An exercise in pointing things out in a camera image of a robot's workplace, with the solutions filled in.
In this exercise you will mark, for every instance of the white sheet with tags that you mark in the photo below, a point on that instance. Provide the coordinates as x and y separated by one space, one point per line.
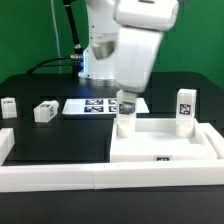
90 106

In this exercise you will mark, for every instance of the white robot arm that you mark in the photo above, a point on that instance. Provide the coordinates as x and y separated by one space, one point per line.
106 18

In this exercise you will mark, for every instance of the white right barrier wall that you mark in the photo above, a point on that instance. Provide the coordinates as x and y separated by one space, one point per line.
216 140

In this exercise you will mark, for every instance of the white front barrier wall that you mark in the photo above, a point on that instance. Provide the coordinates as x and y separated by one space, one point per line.
110 175

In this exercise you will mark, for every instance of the white square tabletop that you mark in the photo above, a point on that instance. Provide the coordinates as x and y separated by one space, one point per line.
156 140

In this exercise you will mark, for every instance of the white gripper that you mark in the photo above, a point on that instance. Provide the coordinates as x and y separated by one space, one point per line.
137 51

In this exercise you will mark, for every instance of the white barrier wall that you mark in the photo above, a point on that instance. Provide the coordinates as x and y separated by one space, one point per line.
216 140
110 175
7 142

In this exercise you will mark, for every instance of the white left barrier wall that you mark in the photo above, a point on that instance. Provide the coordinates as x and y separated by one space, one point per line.
7 142

